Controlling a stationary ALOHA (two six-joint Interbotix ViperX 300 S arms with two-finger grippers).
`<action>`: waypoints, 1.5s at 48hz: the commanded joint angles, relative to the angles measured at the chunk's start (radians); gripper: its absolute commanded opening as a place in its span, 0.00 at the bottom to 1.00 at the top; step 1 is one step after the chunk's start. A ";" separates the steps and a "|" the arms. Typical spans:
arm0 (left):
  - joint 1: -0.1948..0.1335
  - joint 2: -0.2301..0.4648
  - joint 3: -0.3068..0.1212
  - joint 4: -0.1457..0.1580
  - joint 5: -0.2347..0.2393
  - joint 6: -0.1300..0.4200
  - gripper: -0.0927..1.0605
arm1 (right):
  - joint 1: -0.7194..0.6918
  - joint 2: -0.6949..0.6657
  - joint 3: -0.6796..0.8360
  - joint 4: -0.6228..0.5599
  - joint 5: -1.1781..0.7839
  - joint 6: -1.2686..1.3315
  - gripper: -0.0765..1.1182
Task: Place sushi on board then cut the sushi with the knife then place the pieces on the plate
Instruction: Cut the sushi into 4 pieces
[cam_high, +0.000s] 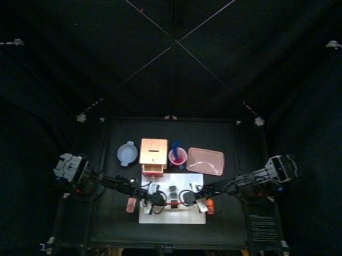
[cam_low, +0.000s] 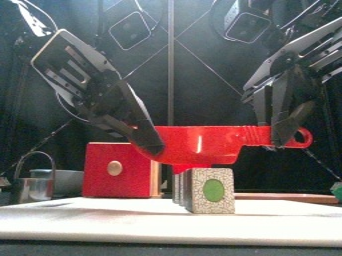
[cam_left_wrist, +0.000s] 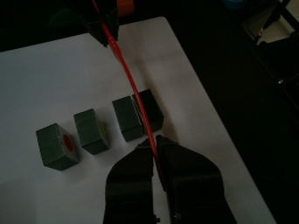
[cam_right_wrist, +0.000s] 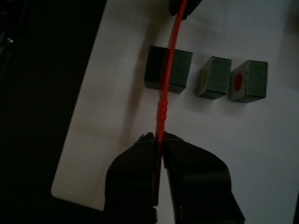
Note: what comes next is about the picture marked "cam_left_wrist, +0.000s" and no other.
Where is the dark green sushi piece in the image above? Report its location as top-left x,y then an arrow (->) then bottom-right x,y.
131,88 -> 166,134
111,95 -> 146,144
73,108 -> 111,156

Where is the green toy food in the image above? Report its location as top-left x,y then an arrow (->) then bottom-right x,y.
49,8 -> 81,29

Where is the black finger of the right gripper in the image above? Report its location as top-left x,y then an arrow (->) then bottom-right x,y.
71,0 -> 121,48

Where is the red toy knife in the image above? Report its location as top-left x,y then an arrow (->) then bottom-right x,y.
91,0 -> 170,193

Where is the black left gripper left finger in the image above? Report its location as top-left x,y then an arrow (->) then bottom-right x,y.
102,137 -> 162,224

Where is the orange toy food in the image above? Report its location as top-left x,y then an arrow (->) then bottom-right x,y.
117,0 -> 137,18

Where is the black metal chair frame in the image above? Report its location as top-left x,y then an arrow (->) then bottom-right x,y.
242,0 -> 299,46

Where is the white cutting board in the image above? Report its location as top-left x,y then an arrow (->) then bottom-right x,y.
0,16 -> 278,224

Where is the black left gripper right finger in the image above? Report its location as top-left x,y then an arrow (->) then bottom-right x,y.
155,134 -> 238,224

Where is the sushi piece with red centre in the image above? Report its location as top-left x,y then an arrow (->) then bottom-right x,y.
35,122 -> 82,172

